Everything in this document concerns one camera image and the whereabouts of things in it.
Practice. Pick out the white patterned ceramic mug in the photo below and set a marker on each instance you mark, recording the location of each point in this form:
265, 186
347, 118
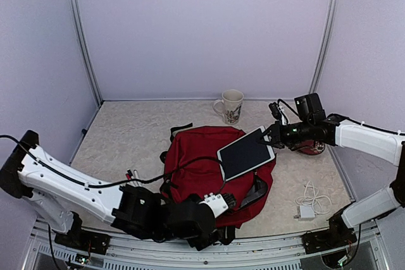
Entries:
229, 106

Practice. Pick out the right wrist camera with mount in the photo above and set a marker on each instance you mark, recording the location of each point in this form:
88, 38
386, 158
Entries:
278, 113

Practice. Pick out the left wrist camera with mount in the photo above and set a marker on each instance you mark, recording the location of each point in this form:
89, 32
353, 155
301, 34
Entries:
219, 203

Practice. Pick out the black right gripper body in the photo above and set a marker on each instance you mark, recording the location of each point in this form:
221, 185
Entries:
281, 138

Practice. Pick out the aluminium front rail frame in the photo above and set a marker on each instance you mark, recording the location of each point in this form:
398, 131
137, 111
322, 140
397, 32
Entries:
267, 252

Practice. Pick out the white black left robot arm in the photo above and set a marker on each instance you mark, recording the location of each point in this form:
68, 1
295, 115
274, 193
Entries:
32, 174

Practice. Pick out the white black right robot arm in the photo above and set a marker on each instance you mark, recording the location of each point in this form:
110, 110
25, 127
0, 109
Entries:
354, 143

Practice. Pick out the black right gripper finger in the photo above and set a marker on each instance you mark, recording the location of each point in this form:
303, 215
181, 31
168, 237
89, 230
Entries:
268, 143
266, 132

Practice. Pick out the white marker blue cap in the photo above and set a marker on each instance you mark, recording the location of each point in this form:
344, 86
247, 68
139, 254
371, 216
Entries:
136, 176

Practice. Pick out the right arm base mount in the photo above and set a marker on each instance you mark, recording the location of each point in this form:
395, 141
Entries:
336, 235

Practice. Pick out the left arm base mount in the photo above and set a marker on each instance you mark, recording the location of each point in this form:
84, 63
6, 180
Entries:
84, 240

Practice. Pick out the white charger with cable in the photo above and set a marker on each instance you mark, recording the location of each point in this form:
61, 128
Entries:
312, 204

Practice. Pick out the aluminium corner post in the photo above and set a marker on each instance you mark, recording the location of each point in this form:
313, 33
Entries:
79, 29
325, 42

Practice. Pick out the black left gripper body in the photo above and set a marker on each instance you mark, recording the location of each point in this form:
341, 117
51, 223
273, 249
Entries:
201, 242

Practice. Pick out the right aluminium corner post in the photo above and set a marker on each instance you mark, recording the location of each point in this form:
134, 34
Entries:
325, 42

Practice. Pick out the red student backpack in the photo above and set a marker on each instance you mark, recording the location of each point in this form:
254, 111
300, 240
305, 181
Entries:
191, 166

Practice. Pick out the left aluminium corner post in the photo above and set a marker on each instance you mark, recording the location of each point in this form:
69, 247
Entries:
79, 29

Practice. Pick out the red floral plate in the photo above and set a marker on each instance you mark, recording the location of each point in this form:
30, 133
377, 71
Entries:
312, 150

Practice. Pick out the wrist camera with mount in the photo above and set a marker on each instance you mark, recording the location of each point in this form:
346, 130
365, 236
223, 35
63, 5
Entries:
219, 203
278, 113

